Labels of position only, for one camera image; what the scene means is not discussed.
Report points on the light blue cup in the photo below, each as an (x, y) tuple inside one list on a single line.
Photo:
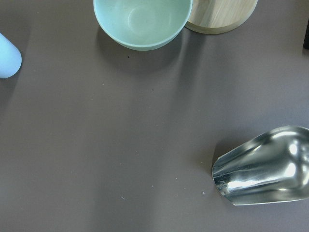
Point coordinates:
[(10, 58)]

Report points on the mint green bowl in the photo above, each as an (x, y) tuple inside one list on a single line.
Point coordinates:
[(142, 25)]

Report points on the round wooden board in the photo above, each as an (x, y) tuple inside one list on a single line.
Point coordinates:
[(219, 16)]

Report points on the shiny metal scoop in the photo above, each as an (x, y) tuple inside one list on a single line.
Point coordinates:
[(270, 168)]

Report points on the black frame object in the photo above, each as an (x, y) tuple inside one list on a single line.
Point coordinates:
[(306, 39)]

